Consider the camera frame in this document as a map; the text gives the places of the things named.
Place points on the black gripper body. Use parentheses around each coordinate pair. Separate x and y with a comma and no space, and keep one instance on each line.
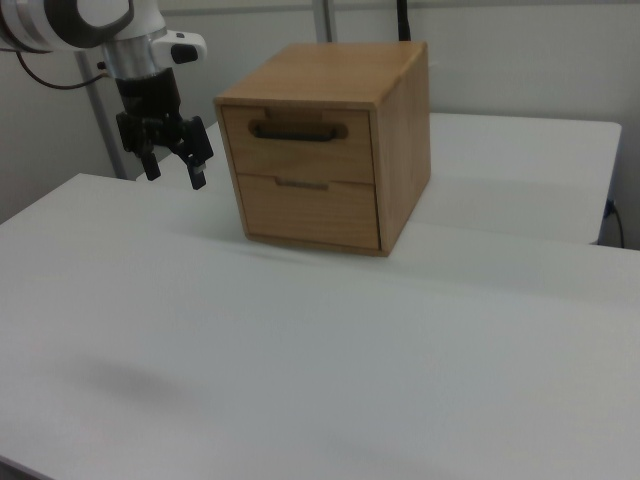
(147,97)

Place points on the wooden two-drawer cabinet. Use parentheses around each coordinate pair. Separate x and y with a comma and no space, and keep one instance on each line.
(405,150)

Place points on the grey metal frame post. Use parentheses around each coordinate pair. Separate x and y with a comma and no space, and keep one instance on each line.
(102,130)

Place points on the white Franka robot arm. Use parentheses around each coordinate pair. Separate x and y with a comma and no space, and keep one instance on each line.
(60,20)

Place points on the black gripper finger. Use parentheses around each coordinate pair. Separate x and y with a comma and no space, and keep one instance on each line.
(151,165)
(196,145)

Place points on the black camera stand pole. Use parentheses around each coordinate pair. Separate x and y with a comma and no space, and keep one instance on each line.
(404,20)

